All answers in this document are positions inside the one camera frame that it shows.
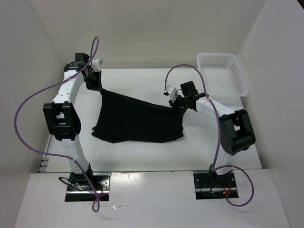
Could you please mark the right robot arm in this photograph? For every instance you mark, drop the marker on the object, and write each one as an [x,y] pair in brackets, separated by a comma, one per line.
[236,133]

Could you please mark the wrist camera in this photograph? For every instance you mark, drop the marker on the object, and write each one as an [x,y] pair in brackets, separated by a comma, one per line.
[171,92]
[96,65]

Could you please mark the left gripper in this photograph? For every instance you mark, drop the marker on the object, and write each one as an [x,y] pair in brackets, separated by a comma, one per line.
[97,85]

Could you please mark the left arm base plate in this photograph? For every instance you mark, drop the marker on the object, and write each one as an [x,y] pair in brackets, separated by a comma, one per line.
[90,187]

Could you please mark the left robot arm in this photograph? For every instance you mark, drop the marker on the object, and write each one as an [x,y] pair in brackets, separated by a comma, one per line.
[63,121]

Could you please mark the black shorts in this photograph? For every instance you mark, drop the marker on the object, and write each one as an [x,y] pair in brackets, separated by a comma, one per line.
[123,118]

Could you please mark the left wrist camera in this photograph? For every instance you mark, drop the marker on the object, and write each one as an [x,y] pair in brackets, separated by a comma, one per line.
[96,65]

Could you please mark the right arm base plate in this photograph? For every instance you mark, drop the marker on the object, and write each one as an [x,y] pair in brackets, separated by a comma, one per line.
[209,186]

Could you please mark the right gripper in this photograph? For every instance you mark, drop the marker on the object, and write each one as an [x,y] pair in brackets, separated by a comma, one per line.
[174,102]

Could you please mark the white plastic basket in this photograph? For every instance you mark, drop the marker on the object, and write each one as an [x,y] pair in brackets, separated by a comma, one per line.
[222,74]

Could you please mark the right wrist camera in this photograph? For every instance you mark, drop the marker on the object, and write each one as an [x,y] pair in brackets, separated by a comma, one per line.
[171,92]

